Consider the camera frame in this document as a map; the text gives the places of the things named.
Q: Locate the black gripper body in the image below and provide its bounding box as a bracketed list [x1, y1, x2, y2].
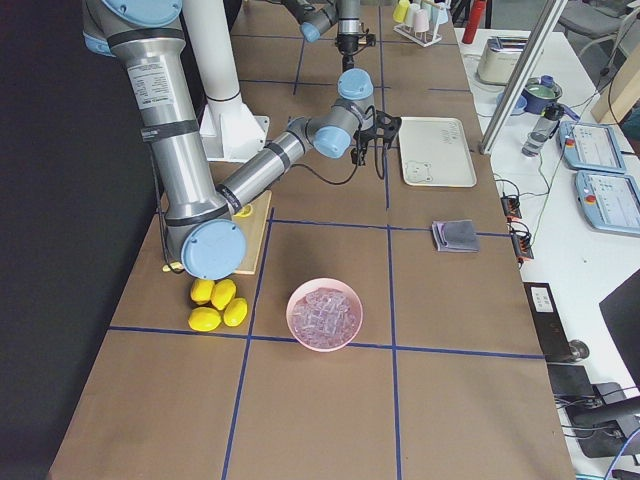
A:
[350, 134, 372, 165]
[335, 33, 362, 57]

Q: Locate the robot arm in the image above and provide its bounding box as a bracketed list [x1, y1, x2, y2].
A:
[281, 0, 366, 72]
[82, 1, 376, 280]

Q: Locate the yellow plastic cup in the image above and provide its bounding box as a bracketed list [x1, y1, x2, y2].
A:
[392, 0, 411, 24]

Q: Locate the white plastic cup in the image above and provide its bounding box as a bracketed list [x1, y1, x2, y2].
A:
[403, 3, 421, 28]

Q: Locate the pink plastic cup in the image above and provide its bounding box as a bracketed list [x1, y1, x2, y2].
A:
[413, 9, 431, 34]

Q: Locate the pink bowl with ice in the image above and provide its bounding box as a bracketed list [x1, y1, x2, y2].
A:
[286, 278, 363, 353]

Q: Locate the cream bear serving tray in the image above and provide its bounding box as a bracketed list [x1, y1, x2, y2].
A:
[398, 117, 477, 188]

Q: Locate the purple folded cloth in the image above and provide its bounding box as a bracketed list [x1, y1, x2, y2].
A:
[431, 221, 446, 251]

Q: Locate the lemon slice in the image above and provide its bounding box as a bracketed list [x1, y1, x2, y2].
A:
[234, 204, 253, 218]

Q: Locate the bamboo cutting board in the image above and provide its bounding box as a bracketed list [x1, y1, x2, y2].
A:
[162, 189, 274, 277]

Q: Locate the grey folded cloth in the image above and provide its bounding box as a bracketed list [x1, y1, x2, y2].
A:
[438, 220, 480, 252]

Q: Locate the red cylinder bottle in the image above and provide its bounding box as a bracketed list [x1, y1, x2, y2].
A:
[462, 0, 488, 44]

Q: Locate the cream toaster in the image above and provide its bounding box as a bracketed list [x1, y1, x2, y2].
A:
[477, 36, 528, 85]

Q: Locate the black power strip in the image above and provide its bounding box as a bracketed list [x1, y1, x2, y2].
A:
[509, 224, 534, 264]
[501, 196, 522, 221]

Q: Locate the blue bowl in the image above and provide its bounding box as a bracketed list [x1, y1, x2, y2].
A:
[495, 92, 527, 116]

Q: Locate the clear water bottle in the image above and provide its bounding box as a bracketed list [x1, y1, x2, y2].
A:
[521, 103, 564, 157]

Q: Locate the whole yellow lemon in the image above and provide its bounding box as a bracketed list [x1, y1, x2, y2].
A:
[190, 278, 215, 305]
[210, 279, 237, 310]
[223, 297, 248, 327]
[188, 306, 222, 332]

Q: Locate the blue teach pendant tablet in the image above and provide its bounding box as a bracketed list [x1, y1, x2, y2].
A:
[558, 121, 626, 174]
[574, 170, 639, 236]

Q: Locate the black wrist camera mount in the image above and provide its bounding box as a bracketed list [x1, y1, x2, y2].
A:
[358, 31, 376, 50]
[373, 110, 402, 148]

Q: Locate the white wire cup rack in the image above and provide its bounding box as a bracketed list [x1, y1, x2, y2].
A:
[393, 0, 451, 47]

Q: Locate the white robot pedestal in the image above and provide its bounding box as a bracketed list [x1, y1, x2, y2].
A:
[182, 0, 269, 163]

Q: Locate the dark saucepan purple handle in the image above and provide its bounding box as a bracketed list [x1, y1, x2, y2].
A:
[522, 75, 563, 114]

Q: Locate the aluminium frame post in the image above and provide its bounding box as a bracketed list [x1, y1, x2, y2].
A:
[478, 0, 568, 155]

